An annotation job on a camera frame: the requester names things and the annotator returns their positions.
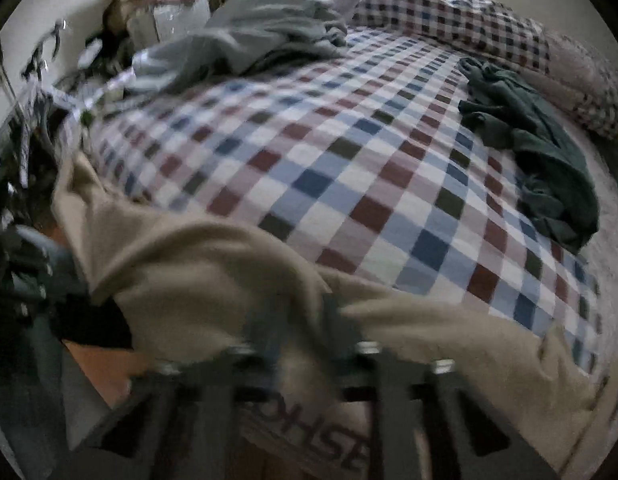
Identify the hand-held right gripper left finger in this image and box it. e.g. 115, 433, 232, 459
64, 307, 290, 480

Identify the teal garment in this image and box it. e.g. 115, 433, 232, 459
458, 56, 602, 256

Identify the checkered bed sheet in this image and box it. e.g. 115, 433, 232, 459
84, 25, 618, 381

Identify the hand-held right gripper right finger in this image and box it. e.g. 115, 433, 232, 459
333, 294, 556, 480

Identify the white storage box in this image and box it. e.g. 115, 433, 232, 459
126, 0, 212, 48

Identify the beige garment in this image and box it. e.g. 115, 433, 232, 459
51, 152, 617, 480

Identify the checkered quilt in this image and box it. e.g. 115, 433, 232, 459
261, 0, 618, 143

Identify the light blue cloth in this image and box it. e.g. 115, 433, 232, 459
124, 0, 350, 96

